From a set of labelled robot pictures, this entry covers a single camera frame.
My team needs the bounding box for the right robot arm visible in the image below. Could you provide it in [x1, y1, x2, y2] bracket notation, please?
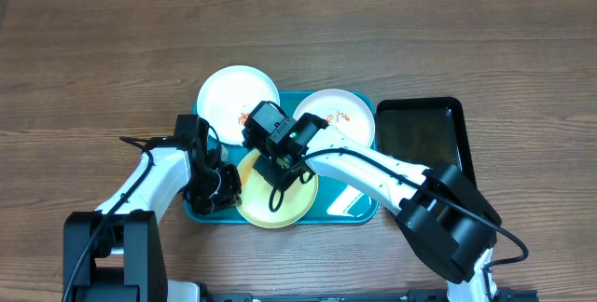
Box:
[243, 101, 501, 301]

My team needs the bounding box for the black plastic tray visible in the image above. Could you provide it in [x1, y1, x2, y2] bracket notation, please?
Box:
[375, 97, 477, 184]

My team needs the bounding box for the teal plastic tray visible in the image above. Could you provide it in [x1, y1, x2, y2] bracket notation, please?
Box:
[184, 91, 378, 228]

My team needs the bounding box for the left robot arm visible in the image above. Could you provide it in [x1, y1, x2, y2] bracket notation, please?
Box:
[62, 115, 241, 301]

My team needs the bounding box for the white plate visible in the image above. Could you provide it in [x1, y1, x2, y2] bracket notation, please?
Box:
[195, 65, 280, 145]
[293, 89, 375, 147]

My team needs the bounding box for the yellow plate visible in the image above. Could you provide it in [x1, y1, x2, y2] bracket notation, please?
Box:
[234, 147, 320, 229]

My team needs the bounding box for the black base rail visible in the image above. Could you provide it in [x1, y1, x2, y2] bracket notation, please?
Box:
[200, 287, 540, 302]

